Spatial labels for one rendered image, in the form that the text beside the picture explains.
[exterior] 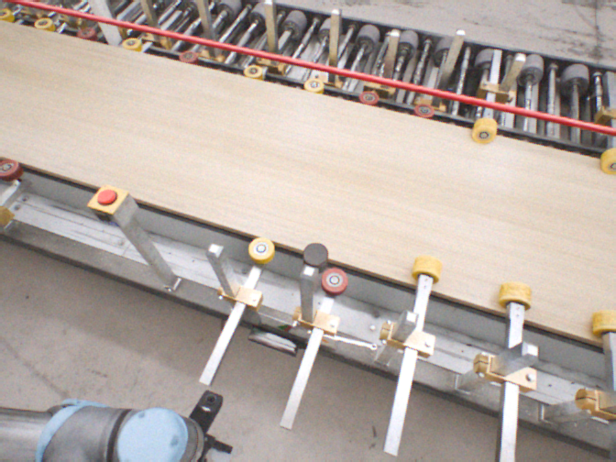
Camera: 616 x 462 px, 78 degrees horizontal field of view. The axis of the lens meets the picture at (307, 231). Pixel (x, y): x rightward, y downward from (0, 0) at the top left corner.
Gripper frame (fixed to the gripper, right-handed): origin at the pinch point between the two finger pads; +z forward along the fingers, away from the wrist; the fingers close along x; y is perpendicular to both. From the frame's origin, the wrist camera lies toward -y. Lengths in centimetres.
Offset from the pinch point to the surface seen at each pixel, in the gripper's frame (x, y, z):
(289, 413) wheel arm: 15.0, -11.8, 7.7
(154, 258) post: -38, -37, 1
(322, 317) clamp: 14.8, -38.9, 6.7
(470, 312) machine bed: 57, -59, 13
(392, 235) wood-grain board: 27, -72, 4
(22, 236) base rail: -105, -35, 24
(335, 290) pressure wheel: 15.9, -46.9, 3.1
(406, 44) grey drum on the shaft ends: 8, -185, 10
